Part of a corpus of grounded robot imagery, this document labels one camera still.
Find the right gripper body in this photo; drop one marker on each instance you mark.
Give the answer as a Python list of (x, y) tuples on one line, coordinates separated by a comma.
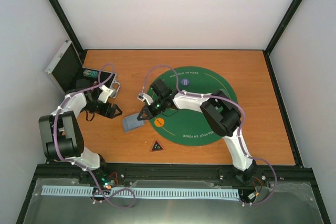
[(158, 109)]

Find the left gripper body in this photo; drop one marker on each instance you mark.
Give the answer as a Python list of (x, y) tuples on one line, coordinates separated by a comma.
[(102, 110)]

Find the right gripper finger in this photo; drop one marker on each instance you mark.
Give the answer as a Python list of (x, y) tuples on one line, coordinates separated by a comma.
[(144, 113), (143, 117)]

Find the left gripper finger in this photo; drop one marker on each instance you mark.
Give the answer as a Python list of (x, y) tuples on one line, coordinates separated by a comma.
[(116, 109), (116, 114)]

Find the blue playing card deck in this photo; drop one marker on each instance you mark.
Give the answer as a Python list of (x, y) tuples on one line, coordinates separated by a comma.
[(131, 122)]

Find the orange small blind button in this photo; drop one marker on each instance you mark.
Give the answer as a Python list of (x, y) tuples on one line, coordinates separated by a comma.
[(159, 122)]

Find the blue big blind button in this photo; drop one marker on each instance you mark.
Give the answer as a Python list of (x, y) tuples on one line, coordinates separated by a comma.
[(185, 82)]

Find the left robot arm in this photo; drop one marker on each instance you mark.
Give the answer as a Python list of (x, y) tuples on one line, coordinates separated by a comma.
[(60, 133)]

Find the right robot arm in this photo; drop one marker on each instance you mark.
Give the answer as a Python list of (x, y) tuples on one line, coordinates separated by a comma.
[(224, 116)]

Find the red black triangular all-in marker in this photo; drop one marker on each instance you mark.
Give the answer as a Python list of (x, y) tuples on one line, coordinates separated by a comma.
[(156, 146)]

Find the far poker chip stack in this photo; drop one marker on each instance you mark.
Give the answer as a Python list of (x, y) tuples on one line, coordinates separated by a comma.
[(90, 73)]

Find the aluminium poker chip case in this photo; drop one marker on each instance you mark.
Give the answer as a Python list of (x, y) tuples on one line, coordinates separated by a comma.
[(66, 68)]

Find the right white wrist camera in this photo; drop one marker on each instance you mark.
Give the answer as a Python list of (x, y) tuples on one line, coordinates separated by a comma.
[(145, 98)]

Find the light blue cable duct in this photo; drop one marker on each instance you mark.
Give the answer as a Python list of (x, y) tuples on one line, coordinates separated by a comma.
[(142, 193)]

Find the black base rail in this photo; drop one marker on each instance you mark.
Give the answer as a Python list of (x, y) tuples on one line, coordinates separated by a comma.
[(222, 175)]

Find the left black frame post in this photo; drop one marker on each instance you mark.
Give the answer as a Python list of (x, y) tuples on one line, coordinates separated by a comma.
[(66, 24)]

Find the black frame post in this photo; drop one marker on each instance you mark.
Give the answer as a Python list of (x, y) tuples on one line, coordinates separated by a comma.
[(291, 10), (66, 24)]

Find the right black frame post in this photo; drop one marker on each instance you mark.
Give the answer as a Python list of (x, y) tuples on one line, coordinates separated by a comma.
[(291, 10)]

